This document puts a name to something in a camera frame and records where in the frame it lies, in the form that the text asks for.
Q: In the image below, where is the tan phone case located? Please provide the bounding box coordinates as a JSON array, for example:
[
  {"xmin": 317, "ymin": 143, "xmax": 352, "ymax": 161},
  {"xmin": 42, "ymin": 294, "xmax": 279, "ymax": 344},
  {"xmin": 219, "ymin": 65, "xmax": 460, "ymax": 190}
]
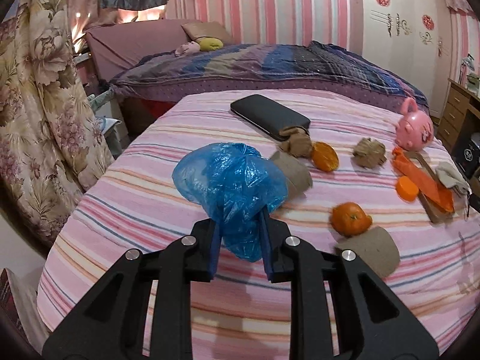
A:
[{"xmin": 404, "ymin": 151, "xmax": 455, "ymax": 224}]

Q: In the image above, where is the black phone wallet case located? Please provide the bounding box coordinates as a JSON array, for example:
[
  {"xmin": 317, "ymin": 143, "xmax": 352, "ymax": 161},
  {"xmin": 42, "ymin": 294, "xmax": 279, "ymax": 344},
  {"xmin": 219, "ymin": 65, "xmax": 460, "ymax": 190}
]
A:
[{"xmin": 230, "ymin": 94, "xmax": 311, "ymax": 141}]

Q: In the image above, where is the brown crumpled paper ball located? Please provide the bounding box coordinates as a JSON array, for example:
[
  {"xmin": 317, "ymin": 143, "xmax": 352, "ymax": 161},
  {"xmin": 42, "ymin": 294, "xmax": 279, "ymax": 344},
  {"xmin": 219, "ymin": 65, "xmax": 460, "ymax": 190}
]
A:
[
  {"xmin": 279, "ymin": 126, "xmax": 313, "ymax": 158},
  {"xmin": 353, "ymin": 138, "xmax": 386, "ymax": 169}
]

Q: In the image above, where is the white wardrobe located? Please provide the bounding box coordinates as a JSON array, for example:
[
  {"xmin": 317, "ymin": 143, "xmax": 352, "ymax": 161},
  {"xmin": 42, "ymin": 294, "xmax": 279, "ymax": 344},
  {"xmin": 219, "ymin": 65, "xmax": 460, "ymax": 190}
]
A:
[{"xmin": 362, "ymin": 0, "xmax": 452, "ymax": 119}]

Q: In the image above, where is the purple bed with plaid quilt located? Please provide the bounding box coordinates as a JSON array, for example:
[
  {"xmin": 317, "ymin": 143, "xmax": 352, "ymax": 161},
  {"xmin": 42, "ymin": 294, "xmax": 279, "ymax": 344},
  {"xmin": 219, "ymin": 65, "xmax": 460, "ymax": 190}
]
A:
[{"xmin": 85, "ymin": 18, "xmax": 431, "ymax": 113}]

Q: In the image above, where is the floral curtain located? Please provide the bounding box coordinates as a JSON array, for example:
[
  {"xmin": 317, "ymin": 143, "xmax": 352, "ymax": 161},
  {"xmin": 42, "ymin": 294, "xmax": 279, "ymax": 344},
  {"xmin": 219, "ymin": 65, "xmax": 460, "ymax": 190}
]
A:
[{"xmin": 1, "ymin": 0, "xmax": 114, "ymax": 247}]

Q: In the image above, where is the wooden desk with drawers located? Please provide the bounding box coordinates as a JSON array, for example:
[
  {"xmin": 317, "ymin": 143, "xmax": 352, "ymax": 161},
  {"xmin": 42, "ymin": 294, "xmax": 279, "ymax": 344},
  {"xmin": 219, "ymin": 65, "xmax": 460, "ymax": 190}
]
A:
[{"xmin": 436, "ymin": 78, "xmax": 480, "ymax": 181}]

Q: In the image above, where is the pink piggy bank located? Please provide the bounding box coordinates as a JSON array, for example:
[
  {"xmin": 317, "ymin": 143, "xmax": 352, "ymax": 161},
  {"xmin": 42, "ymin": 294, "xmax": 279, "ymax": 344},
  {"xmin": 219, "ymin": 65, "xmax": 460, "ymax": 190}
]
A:
[{"xmin": 395, "ymin": 97, "xmax": 434, "ymax": 152}]

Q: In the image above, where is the orange peel piece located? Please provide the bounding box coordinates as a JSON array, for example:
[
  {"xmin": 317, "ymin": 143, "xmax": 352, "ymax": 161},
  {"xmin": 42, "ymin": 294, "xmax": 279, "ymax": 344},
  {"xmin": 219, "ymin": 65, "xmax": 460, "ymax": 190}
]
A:
[{"xmin": 311, "ymin": 141, "xmax": 339, "ymax": 172}]

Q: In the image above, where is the brown pillow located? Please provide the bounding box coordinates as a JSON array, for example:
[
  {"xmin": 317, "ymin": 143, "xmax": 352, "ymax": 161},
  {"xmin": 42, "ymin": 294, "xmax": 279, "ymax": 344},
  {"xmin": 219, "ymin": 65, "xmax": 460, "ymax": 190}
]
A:
[{"xmin": 181, "ymin": 21, "xmax": 235, "ymax": 45}]

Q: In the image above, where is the orange round lid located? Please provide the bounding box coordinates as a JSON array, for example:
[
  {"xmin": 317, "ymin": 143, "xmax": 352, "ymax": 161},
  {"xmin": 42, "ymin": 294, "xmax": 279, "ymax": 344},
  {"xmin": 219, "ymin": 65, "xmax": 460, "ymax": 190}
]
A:
[{"xmin": 395, "ymin": 175, "xmax": 420, "ymax": 203}]

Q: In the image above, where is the yellow plush toy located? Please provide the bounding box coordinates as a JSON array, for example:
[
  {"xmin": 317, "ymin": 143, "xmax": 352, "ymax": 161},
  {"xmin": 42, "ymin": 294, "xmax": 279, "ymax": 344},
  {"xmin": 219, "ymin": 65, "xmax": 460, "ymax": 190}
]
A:
[{"xmin": 195, "ymin": 37, "xmax": 224, "ymax": 52}]

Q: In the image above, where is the blue plastic bag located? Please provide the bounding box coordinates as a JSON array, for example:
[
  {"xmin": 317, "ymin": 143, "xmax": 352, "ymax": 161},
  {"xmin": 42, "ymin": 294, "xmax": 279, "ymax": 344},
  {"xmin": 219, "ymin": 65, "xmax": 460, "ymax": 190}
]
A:
[{"xmin": 172, "ymin": 143, "xmax": 289, "ymax": 263}]

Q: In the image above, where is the pink plush toy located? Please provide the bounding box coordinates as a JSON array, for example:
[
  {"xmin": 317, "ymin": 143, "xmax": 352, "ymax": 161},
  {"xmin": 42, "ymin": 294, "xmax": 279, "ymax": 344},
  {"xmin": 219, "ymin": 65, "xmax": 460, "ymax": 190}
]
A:
[{"xmin": 174, "ymin": 41, "xmax": 201, "ymax": 57}]

